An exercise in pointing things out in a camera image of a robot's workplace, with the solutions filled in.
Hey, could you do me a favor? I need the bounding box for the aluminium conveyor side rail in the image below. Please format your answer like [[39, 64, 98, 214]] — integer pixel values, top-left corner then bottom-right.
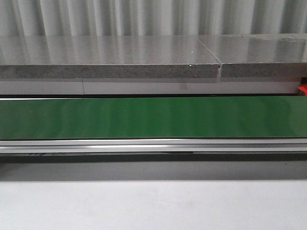
[[0, 138, 307, 156]]

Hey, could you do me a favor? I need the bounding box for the grey stone slab left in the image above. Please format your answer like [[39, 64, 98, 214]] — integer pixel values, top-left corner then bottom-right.
[[0, 35, 219, 79]]

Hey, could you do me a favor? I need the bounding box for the red plastic tray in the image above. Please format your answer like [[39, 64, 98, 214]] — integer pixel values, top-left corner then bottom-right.
[[298, 84, 307, 96]]

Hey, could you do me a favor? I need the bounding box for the green conveyor belt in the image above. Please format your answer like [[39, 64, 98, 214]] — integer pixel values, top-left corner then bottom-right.
[[0, 96, 307, 140]]

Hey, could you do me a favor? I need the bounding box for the white pleated curtain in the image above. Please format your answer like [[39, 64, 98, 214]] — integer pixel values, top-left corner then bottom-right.
[[0, 0, 307, 36]]

